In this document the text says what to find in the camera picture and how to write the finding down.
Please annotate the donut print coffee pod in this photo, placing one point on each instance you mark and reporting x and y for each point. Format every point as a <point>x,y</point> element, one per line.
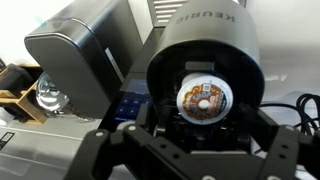
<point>204,100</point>

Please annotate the small wooden box organizer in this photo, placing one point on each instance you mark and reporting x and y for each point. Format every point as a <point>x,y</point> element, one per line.
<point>26,100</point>

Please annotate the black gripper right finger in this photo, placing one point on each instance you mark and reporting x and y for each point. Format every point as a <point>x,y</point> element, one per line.
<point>283,150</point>

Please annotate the dark round appliance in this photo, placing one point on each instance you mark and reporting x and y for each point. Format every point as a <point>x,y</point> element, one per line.
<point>50,96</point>

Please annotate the black Keurig coffee machine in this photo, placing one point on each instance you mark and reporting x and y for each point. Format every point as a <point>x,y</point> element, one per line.
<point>206,40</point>

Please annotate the stainless steel canister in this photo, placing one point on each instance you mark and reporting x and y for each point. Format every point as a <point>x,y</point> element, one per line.
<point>80,56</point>

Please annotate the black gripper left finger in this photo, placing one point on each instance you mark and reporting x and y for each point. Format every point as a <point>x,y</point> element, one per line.
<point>100,153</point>

